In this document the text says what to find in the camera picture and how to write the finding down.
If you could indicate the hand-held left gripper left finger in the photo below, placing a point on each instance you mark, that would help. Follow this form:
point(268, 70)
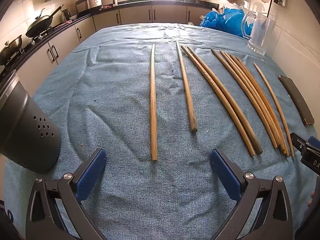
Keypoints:
point(91, 172)

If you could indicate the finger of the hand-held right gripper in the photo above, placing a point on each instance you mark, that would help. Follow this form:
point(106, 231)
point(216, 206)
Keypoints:
point(315, 142)
point(300, 143)

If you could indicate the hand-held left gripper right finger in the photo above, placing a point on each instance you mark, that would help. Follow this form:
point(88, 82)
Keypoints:
point(225, 175)

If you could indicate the wooden chopstick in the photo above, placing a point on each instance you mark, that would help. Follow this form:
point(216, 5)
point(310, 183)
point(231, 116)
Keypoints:
point(247, 145)
point(243, 66)
point(221, 60)
point(288, 145)
point(256, 145)
point(232, 62)
point(152, 105)
point(237, 63)
point(227, 60)
point(186, 87)

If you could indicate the dark grey chopstick holder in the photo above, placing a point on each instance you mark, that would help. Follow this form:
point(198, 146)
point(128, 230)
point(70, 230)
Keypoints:
point(30, 135)

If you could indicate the black smartphone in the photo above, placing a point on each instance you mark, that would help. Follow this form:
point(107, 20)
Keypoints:
point(296, 100)

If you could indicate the blue tablecloth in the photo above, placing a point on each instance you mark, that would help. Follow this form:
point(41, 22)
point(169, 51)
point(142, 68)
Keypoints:
point(112, 92)

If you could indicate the clear glass mug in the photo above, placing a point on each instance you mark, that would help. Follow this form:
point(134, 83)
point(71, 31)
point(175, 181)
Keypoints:
point(261, 35)

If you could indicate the blue plastic bag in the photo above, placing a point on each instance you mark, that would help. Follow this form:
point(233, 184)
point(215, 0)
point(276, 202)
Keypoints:
point(225, 21)

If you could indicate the gas stove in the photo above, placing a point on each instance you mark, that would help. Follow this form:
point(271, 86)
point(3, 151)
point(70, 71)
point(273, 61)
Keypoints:
point(47, 33)

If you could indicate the metal cooking pot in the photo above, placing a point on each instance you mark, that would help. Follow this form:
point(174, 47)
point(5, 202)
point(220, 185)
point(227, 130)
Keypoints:
point(10, 48)

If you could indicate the black wok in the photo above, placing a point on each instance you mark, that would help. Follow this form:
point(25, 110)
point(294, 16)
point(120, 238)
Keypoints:
point(38, 25)

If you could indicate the steel kettle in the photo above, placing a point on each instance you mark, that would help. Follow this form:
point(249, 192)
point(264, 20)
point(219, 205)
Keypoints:
point(66, 15)

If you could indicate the beige lower kitchen cabinets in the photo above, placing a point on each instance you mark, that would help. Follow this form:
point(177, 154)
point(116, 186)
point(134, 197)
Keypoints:
point(135, 16)

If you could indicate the steel rice cooker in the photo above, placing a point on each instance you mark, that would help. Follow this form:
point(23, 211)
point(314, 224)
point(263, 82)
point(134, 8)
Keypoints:
point(88, 5)

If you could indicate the black kitchen countertop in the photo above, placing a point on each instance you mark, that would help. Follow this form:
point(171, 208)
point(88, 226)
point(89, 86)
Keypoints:
point(175, 3)

